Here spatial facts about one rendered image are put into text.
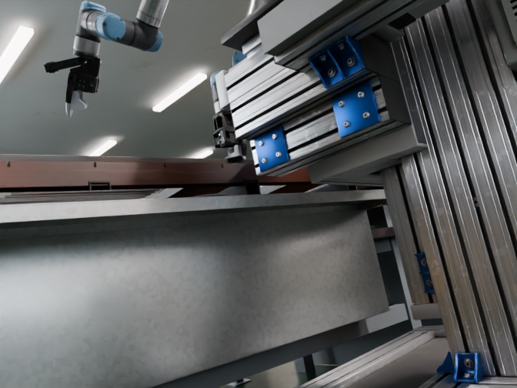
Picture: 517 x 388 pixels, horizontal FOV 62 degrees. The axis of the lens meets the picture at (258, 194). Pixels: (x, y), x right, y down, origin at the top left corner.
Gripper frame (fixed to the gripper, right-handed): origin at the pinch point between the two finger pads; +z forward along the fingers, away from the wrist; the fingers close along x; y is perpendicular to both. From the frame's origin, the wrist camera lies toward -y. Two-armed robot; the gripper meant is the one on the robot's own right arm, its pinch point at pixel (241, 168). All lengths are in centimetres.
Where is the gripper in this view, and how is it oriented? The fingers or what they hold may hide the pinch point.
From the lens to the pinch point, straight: 150.4
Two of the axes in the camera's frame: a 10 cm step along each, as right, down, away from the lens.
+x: 5.8, -2.6, -7.7
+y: -7.9, 0.4, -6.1
